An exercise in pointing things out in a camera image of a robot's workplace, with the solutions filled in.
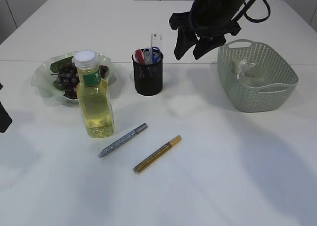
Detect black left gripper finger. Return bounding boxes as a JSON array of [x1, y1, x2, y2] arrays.
[[0, 103, 12, 133]]

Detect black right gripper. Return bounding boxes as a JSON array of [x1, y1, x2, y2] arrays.
[[169, 11, 241, 60]]

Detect clear plastic ruler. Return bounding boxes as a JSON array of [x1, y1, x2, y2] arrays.
[[150, 33, 163, 62]]

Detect blue scissors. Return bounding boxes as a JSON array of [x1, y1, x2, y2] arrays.
[[143, 47, 161, 64]]

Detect clear plastic sheet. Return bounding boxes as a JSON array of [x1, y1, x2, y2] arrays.
[[229, 59, 260, 80]]

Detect red glitter pen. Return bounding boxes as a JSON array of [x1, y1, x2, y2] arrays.
[[135, 49, 145, 64]]

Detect purple artificial grape bunch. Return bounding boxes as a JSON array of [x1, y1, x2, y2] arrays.
[[53, 51, 111, 108]]

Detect yellow tea bottle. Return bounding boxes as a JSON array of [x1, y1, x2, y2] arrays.
[[73, 50, 114, 138]]

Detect gold glitter pen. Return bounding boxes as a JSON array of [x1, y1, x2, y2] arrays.
[[133, 135, 182, 174]]

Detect silver glitter pen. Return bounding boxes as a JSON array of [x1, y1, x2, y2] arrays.
[[98, 123, 148, 158]]

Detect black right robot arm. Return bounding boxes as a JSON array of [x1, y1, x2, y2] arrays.
[[169, 0, 246, 60]]

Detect black mesh pen holder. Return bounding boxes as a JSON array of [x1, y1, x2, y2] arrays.
[[131, 52, 163, 96]]

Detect pale green wavy plate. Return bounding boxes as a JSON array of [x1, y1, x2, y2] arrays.
[[31, 51, 116, 105]]

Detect green plastic woven basket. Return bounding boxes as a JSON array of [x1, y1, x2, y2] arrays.
[[217, 39, 299, 113]]

